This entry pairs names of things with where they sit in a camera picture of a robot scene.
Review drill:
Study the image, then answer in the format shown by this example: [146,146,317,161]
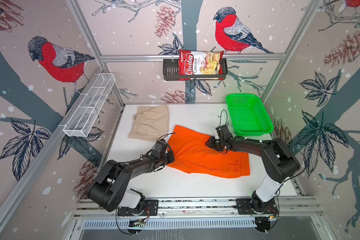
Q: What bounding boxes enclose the orange shorts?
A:
[168,125,251,179]

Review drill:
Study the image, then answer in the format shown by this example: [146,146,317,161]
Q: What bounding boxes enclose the beige shorts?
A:
[128,105,170,142]

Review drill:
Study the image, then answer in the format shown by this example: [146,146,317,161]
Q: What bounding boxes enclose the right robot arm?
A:
[206,125,301,214]

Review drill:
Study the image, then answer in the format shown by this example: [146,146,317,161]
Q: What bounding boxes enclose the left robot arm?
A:
[87,139,175,215]

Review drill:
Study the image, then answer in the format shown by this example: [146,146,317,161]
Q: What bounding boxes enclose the green plastic basket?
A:
[226,94,274,137]

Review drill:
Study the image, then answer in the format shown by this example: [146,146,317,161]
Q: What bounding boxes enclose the left controller board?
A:
[127,219,146,233]

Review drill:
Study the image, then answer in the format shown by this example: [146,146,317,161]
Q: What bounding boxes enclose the controller board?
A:
[254,216,278,233]
[127,219,146,233]

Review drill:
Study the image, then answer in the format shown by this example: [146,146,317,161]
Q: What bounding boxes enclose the red cassava chips bag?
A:
[179,50,224,75]

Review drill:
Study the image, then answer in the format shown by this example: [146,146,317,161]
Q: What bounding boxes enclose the right controller board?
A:
[254,216,278,233]

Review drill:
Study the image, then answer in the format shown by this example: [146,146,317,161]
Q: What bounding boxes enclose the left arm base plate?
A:
[118,200,159,217]

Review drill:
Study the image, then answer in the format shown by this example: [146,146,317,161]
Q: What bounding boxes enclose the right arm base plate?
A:
[235,198,279,215]

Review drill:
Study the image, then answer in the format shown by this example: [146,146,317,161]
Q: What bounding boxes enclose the black wall basket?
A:
[163,59,228,81]

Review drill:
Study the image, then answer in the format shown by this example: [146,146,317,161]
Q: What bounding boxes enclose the white wire mesh shelf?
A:
[63,73,116,138]

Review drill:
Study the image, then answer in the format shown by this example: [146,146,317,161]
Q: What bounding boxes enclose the aluminium mounting rail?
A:
[73,196,324,219]

